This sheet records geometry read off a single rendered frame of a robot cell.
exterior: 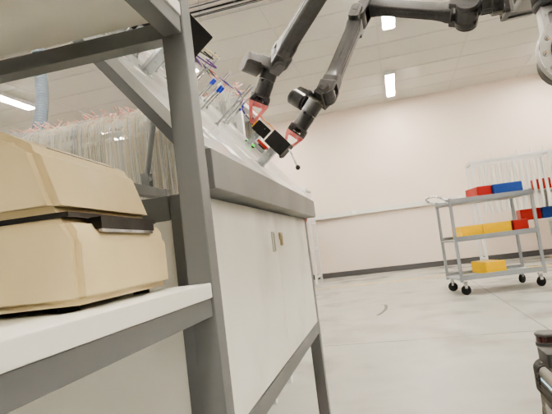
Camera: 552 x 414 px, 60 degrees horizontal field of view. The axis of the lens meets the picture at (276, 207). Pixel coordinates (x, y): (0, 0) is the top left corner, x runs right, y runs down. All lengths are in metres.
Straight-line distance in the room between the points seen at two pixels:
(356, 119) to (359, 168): 0.99
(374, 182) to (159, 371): 9.00
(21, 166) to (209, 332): 0.33
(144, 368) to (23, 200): 0.41
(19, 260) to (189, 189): 0.27
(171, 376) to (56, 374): 0.44
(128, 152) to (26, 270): 2.05
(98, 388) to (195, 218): 0.34
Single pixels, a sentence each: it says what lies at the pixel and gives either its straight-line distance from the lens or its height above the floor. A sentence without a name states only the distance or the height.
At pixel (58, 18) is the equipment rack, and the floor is 1.04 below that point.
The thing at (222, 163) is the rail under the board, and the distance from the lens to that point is 0.81.
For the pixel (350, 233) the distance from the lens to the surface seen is 9.66.
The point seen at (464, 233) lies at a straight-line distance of 5.32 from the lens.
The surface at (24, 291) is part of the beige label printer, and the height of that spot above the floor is 0.68.
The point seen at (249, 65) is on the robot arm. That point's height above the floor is 1.31.
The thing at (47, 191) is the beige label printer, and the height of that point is 0.77.
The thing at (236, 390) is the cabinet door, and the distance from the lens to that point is 0.89.
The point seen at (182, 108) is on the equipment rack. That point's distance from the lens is 0.70.
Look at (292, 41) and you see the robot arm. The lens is 1.60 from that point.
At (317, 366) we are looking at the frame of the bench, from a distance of 1.93.
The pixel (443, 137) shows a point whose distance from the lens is 9.82.
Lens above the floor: 0.69
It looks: 5 degrees up
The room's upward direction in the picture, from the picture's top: 7 degrees counter-clockwise
